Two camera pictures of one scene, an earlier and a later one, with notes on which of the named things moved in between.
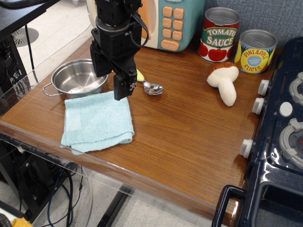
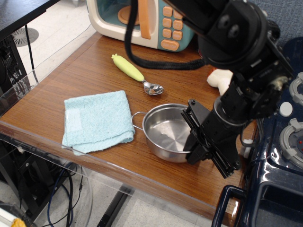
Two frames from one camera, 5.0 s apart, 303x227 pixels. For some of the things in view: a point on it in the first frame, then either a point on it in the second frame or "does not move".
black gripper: [117, 49] to [216, 132]
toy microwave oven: [172, 25] does not move
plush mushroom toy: [222, 76] does not move
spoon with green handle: [151, 89] does not move
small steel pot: [75, 77] to [165, 130]
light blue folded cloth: [96, 122] does not move
